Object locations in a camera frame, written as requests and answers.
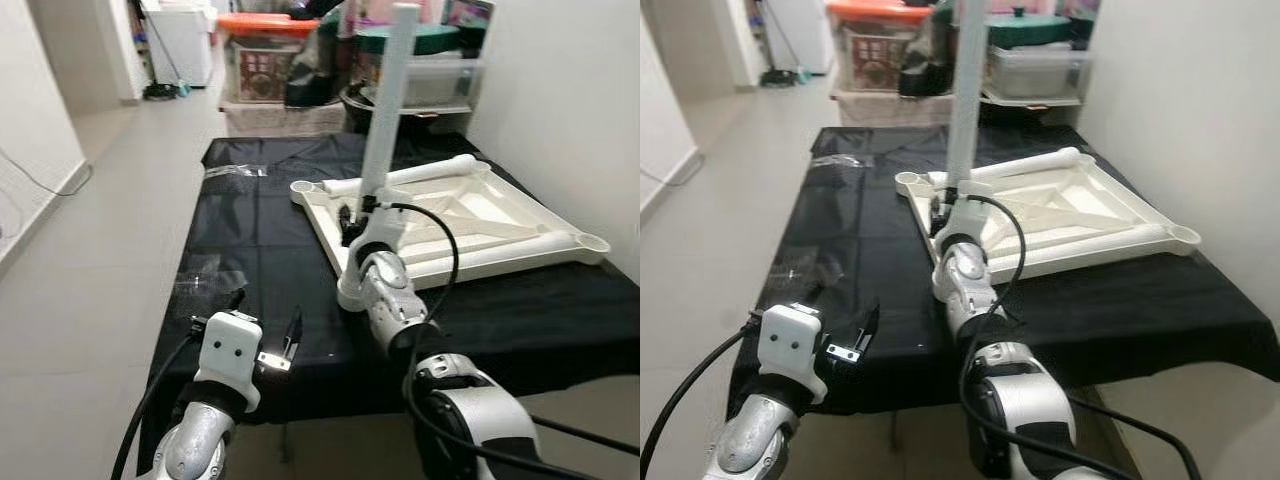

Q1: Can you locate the black tablecloth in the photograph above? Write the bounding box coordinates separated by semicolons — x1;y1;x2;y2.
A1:
725;125;1280;416
135;133;641;426

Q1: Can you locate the orange lid storage box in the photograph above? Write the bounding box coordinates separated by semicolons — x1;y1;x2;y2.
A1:
825;0;936;96
215;12;319;106

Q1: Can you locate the clear plastic storage box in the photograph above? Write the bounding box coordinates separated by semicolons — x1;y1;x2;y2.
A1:
985;45;1093;101
375;52;483;109

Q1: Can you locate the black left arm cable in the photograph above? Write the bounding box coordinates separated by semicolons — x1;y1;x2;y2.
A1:
108;315;206;480
640;310;766;480

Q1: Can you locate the green round lid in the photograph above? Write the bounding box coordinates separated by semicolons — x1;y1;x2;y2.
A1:
355;25;463;56
985;8;1076;49

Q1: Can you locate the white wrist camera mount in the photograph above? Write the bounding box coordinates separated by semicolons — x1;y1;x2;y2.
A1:
350;198;403;263
198;310;264;413
940;195;991;251
755;303;829;406

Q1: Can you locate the mop with black head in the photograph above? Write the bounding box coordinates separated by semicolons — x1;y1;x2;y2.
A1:
755;0;813;89
135;0;193;101

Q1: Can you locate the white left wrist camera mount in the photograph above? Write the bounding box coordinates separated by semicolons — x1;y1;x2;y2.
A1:
198;310;264;413
755;303;829;406

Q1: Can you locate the beige patterned box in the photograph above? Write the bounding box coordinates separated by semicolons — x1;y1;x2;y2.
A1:
832;90;961;128
220;100;346;138

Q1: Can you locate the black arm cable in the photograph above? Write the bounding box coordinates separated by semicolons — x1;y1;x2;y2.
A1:
640;310;766;480
372;200;641;480
108;315;206;480
958;193;1201;480

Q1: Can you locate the black plastic bag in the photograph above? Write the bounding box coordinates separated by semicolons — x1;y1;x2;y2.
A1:
285;10;366;109
898;5;966;99

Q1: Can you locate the black round basin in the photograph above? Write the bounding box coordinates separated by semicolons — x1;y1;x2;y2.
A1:
975;95;1081;129
340;85;471;136

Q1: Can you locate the white plastic table leg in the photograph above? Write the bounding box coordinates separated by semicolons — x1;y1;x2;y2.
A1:
945;0;991;196
985;222;1171;266
358;3;421;206
925;147;1083;186
322;153;479;196
400;228;581;276

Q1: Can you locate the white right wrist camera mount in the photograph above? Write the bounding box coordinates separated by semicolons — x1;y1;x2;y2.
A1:
350;198;403;263
940;195;991;251

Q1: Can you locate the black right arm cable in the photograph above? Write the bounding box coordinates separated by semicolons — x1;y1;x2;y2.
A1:
958;193;1201;480
372;200;641;480

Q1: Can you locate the clear tape patch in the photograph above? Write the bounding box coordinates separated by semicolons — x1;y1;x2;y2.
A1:
175;255;246;301
785;250;846;296

